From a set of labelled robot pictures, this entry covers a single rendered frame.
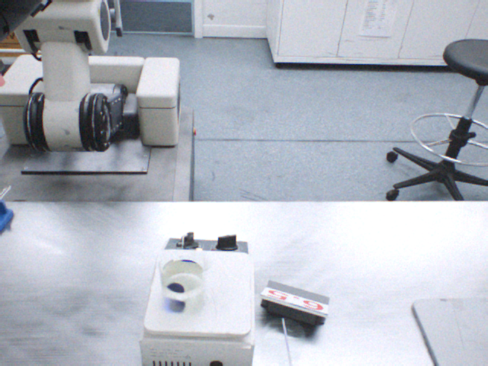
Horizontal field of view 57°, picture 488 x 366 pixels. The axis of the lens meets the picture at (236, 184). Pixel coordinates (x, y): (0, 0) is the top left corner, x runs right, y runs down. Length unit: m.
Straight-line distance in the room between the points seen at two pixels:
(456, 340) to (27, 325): 0.56
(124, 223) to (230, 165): 1.40
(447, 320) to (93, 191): 1.08
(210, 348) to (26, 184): 1.10
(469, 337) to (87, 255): 0.55
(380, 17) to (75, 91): 2.19
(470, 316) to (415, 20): 2.61
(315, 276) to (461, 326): 0.20
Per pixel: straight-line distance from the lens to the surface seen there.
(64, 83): 1.32
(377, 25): 3.09
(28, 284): 0.71
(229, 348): 0.53
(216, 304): 0.53
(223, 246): 0.63
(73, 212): 0.80
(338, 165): 2.22
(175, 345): 0.53
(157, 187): 1.42
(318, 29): 2.99
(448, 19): 3.26
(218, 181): 2.02
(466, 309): 0.71
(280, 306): 0.62
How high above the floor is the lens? 1.27
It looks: 39 degrees down
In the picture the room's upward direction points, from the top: 3 degrees clockwise
